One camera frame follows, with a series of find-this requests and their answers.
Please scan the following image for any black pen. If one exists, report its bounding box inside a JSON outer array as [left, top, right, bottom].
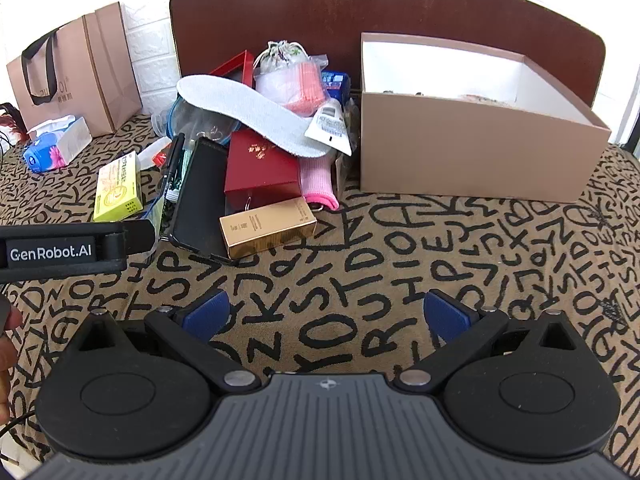
[[161, 132, 187, 192]]

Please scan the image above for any blue tissue pack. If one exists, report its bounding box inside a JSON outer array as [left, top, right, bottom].
[[22, 116, 94, 175]]

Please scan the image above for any floral drawstring pouch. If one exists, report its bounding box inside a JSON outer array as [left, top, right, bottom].
[[254, 41, 307, 75]]

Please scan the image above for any plastic bag of pink masks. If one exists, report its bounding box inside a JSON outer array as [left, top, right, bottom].
[[254, 56, 333, 117]]

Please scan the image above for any person's left hand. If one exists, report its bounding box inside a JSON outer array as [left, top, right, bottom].
[[0, 307, 24, 426]]

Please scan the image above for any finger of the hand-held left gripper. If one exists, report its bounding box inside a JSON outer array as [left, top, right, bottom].
[[122, 218, 162, 257]]

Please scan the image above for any blue packet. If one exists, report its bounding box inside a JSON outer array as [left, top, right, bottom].
[[321, 71, 352, 105]]

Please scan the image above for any letter-printed brown cloth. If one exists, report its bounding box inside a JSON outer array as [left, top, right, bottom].
[[0, 112, 640, 480]]

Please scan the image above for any yellow-green medicine box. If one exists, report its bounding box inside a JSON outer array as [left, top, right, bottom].
[[93, 151, 144, 222]]

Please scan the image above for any pink sock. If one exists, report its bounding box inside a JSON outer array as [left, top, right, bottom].
[[299, 152, 341, 212]]

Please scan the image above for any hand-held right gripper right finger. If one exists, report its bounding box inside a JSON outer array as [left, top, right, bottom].
[[395, 289, 587, 396]]

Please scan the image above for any blue-rimmed mesh net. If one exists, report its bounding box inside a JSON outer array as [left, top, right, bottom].
[[167, 94, 236, 140]]

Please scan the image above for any dark brown headboard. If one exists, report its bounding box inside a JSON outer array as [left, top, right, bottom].
[[169, 0, 607, 111]]

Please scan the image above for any brown cardboard box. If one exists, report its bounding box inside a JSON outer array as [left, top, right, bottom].
[[6, 2, 144, 137]]

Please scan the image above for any red tassel ornament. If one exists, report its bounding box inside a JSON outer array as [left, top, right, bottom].
[[0, 112, 27, 147]]

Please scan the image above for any red gift box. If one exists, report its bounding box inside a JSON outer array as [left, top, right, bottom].
[[224, 129, 304, 212]]

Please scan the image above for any pink cardboard box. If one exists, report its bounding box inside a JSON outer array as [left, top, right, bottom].
[[359, 32, 612, 205]]

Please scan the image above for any black cable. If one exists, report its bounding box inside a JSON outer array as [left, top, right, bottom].
[[0, 410, 41, 436]]

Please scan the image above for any clear plastic container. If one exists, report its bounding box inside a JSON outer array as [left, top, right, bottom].
[[151, 109, 174, 137]]

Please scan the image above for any gold box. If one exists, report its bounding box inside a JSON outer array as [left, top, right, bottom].
[[219, 197, 319, 261]]

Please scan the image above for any white barcode label packet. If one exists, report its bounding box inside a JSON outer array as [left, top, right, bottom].
[[304, 97, 354, 157]]

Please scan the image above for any black case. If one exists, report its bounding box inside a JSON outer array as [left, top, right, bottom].
[[169, 136, 242, 267]]

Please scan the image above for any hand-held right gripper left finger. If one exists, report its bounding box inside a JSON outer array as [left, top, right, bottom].
[[62, 289, 262, 397]]

